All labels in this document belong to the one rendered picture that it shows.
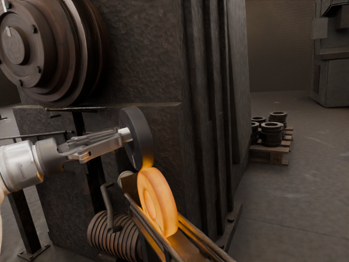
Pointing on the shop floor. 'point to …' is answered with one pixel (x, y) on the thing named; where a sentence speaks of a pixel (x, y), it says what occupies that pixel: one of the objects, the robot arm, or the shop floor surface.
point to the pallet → (271, 138)
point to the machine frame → (153, 116)
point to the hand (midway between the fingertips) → (134, 132)
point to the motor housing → (115, 238)
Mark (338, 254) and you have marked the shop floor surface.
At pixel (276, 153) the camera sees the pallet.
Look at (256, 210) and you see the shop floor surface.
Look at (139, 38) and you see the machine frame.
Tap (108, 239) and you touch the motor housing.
